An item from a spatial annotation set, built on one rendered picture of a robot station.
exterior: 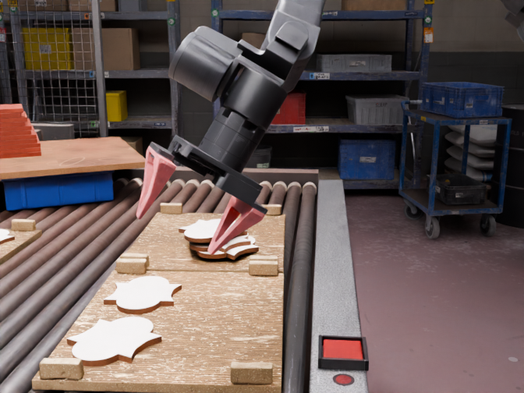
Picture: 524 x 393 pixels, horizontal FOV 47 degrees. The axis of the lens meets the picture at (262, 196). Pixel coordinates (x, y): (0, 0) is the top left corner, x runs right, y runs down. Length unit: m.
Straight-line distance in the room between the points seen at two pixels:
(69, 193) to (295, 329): 0.99
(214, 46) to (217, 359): 0.47
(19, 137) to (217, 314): 1.11
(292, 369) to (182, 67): 0.49
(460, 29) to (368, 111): 1.35
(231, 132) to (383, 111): 4.83
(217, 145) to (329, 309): 0.55
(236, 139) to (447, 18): 5.60
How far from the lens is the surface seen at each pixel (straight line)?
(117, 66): 5.60
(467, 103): 4.36
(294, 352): 0.98
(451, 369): 2.85
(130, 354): 0.94
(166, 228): 1.53
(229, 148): 0.66
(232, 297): 1.13
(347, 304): 1.16
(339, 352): 0.97
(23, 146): 2.00
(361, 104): 5.39
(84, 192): 1.85
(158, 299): 1.10
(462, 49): 6.26
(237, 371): 0.86
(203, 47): 0.68
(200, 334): 1.00
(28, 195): 1.84
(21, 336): 1.10
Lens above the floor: 1.40
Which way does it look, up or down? 15 degrees down
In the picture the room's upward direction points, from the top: straight up
